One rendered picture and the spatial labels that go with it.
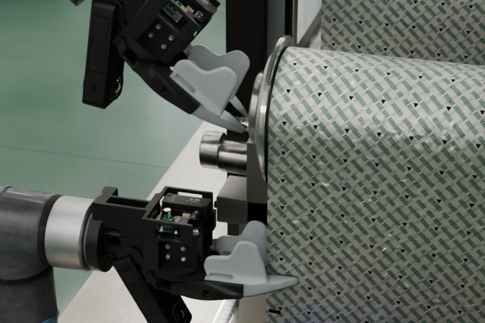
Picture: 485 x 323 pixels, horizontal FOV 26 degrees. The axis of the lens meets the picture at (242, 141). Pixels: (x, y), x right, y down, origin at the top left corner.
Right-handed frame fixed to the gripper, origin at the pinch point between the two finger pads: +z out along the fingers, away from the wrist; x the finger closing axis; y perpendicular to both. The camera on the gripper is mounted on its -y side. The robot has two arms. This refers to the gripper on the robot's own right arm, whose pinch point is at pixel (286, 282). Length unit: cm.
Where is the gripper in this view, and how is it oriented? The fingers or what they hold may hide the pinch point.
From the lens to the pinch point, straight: 105.9
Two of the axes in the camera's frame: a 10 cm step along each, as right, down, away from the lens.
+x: 2.7, -4.3, 8.6
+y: 0.0, -9.0, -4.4
